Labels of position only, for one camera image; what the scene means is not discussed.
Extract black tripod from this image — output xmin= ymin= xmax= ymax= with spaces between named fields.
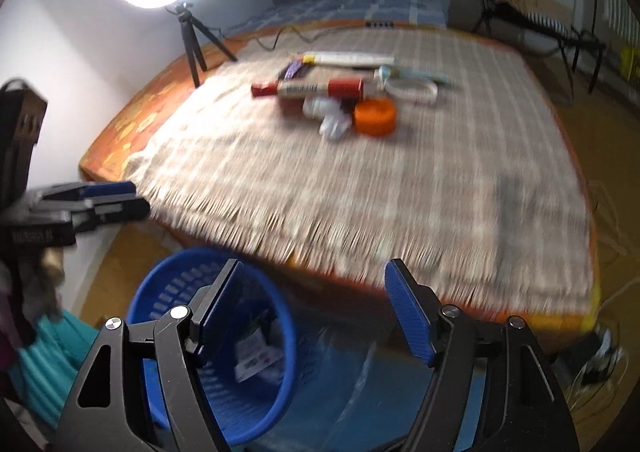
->
xmin=166 ymin=2 xmax=238 ymax=88

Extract orange round lid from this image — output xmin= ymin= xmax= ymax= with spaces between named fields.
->
xmin=352 ymin=99 xmax=397 ymax=137

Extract blue checked bed cover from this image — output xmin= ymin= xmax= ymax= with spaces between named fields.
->
xmin=226 ymin=0 xmax=447 ymax=35

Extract red and beige tube pack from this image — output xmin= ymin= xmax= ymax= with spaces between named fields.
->
xmin=250 ymin=78 xmax=364 ymax=99

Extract beige plaid blanket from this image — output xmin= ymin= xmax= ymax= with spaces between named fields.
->
xmin=122 ymin=26 xmax=596 ymax=317

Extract white tissue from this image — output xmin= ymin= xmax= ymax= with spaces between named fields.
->
xmin=303 ymin=97 xmax=352 ymax=141

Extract yellow plastic crate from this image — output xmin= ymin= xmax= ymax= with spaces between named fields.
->
xmin=620 ymin=46 xmax=640 ymax=85

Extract black light cable with remote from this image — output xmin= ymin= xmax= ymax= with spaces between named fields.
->
xmin=202 ymin=18 xmax=396 ymax=54

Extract teal trouser leg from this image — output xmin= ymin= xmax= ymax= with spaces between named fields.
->
xmin=9 ymin=310 xmax=99 ymax=429

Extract blue plastic laundry basket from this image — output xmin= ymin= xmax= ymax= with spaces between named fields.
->
xmin=127 ymin=247 xmax=300 ymax=446

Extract purple small wrapper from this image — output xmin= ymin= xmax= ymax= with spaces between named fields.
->
xmin=277 ymin=59 xmax=306 ymax=80

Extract black folding chair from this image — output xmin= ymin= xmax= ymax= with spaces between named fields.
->
xmin=472 ymin=0 xmax=606 ymax=99

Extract light blue cream tube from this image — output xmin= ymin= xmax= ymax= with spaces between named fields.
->
xmin=375 ymin=65 xmax=450 ymax=85

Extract tan clothes on chair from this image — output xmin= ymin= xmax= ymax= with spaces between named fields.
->
xmin=496 ymin=0 xmax=573 ymax=26

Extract white ribbon band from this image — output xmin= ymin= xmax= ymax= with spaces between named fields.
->
xmin=384 ymin=78 xmax=438 ymax=106

